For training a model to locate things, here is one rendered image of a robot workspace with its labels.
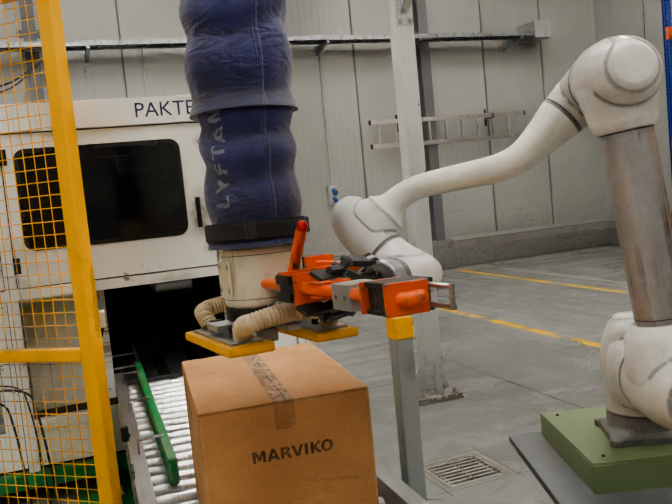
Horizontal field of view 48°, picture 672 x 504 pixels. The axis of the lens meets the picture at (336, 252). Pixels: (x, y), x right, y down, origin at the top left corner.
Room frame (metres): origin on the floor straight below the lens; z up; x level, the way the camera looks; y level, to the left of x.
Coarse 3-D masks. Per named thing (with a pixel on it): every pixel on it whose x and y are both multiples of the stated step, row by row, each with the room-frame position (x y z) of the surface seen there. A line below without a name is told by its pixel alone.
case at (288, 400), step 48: (192, 384) 1.93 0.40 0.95; (240, 384) 1.88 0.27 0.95; (288, 384) 1.84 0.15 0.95; (336, 384) 1.79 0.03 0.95; (192, 432) 2.02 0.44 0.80; (240, 432) 1.67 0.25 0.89; (288, 432) 1.70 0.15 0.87; (336, 432) 1.73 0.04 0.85; (240, 480) 1.67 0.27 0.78; (288, 480) 1.70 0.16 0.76; (336, 480) 1.72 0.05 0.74
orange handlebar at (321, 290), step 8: (320, 264) 1.99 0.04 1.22; (328, 264) 1.95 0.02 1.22; (264, 280) 1.58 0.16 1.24; (272, 280) 1.54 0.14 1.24; (328, 280) 1.35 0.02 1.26; (336, 280) 1.33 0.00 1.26; (344, 280) 1.34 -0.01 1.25; (272, 288) 1.54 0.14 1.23; (304, 288) 1.38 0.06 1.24; (312, 288) 1.35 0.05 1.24; (320, 288) 1.32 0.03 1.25; (328, 288) 1.29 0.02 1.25; (312, 296) 1.35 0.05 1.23; (320, 296) 1.34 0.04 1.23; (328, 296) 1.30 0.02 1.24; (352, 296) 1.21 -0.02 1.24; (400, 296) 1.08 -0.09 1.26; (408, 296) 1.08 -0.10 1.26; (416, 296) 1.08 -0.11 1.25; (424, 296) 1.09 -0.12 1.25; (400, 304) 1.08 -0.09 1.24; (408, 304) 1.08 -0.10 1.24; (416, 304) 1.09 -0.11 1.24
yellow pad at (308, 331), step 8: (304, 320) 1.72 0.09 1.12; (312, 320) 1.64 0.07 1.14; (280, 328) 1.72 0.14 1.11; (304, 328) 1.63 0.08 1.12; (312, 328) 1.59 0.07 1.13; (320, 328) 1.58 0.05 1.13; (328, 328) 1.58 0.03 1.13; (336, 328) 1.59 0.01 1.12; (344, 328) 1.58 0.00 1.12; (352, 328) 1.58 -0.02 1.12; (296, 336) 1.64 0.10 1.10; (304, 336) 1.60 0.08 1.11; (312, 336) 1.56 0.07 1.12; (320, 336) 1.54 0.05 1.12; (328, 336) 1.55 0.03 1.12; (336, 336) 1.56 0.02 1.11; (344, 336) 1.57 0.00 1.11; (352, 336) 1.58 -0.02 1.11
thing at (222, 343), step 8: (216, 320) 1.69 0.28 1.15; (192, 336) 1.70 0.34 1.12; (200, 336) 1.67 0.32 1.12; (208, 336) 1.63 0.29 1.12; (216, 336) 1.61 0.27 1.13; (224, 336) 1.60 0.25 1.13; (232, 336) 1.56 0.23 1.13; (256, 336) 1.56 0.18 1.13; (200, 344) 1.64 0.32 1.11; (208, 344) 1.58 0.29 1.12; (216, 344) 1.54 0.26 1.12; (224, 344) 1.52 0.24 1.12; (232, 344) 1.49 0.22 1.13; (240, 344) 1.50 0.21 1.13; (248, 344) 1.49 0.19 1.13; (256, 344) 1.49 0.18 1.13; (264, 344) 1.49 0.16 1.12; (272, 344) 1.50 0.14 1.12; (216, 352) 1.54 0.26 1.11; (224, 352) 1.48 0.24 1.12; (232, 352) 1.46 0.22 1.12; (240, 352) 1.47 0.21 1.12; (248, 352) 1.48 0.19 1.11; (256, 352) 1.48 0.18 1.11; (264, 352) 1.49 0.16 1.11
